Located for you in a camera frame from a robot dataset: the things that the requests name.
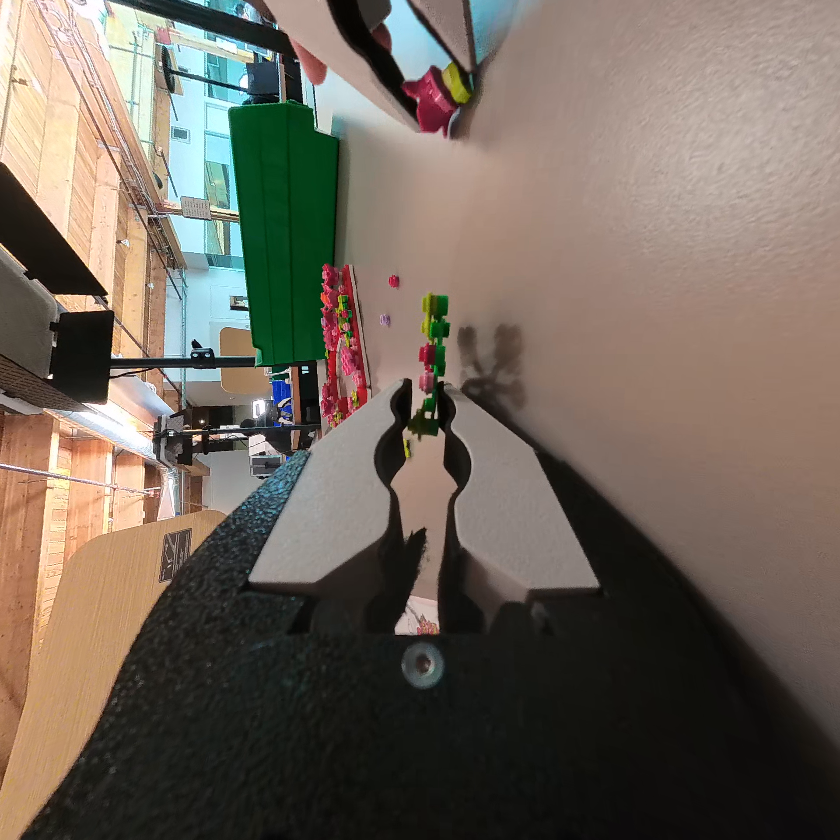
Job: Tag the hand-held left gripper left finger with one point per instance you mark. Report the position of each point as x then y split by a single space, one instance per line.
328 512

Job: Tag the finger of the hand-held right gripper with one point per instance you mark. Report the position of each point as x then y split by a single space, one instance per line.
453 26
315 26

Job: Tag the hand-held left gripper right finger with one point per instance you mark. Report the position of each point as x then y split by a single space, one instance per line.
518 518

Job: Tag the dark pink lego flower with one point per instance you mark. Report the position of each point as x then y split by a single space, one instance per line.
430 98

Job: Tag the green lego flower stem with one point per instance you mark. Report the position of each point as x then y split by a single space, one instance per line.
430 407

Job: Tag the lego instruction booklet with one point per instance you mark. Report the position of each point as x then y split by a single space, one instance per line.
420 620

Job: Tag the red tray of lego pieces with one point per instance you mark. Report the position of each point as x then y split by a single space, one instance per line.
341 367

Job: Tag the person's right hand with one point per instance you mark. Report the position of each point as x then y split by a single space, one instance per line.
312 62

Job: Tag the blue storage bin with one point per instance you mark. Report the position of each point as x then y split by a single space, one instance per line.
283 392

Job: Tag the rounded wooden board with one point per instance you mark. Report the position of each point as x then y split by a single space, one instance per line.
235 341

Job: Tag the green plastic bin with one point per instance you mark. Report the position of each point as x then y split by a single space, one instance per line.
289 229

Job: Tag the black stand pole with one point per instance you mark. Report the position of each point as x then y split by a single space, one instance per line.
157 361

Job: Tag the thin ceiling metal rod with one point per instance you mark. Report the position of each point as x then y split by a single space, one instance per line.
79 478

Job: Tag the wooden tabletop with label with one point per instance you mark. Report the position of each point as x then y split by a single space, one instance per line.
85 623

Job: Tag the black box on pole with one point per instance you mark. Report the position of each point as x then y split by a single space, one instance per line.
82 358

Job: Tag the black flat panel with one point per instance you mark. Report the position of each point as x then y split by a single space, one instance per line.
46 243

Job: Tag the grey ceiling heater unit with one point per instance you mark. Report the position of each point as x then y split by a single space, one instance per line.
19 315

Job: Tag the black camera on stand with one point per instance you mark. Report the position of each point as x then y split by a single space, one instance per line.
174 438

